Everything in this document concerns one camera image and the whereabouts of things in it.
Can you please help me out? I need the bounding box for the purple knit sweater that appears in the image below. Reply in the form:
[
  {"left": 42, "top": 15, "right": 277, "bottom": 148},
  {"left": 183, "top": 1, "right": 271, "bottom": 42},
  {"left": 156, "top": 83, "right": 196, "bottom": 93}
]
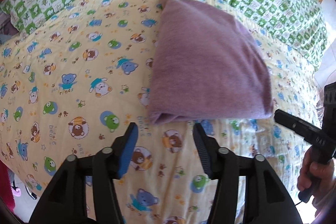
[{"left": 148, "top": 0, "right": 273, "bottom": 124}]

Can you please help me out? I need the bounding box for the person's right hand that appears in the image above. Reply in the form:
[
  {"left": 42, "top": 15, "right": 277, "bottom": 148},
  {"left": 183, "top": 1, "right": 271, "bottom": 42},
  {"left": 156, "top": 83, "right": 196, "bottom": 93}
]
[{"left": 296, "top": 146, "right": 336, "bottom": 212}]

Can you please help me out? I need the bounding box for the magenta fabric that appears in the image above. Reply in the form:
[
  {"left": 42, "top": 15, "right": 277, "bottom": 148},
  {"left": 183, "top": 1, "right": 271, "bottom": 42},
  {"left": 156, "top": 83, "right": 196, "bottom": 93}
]
[{"left": 0, "top": 161, "right": 15, "bottom": 212}]

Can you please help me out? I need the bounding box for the yellow bear print quilt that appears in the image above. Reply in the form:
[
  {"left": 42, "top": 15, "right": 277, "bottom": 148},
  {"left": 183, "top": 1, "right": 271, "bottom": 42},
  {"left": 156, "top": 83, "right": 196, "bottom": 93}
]
[{"left": 1, "top": 0, "right": 319, "bottom": 223}]

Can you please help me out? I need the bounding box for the grey striped bedding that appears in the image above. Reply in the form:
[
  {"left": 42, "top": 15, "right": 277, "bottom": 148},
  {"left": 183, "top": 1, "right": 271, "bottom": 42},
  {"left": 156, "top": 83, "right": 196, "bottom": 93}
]
[{"left": 0, "top": 11, "right": 19, "bottom": 45}]

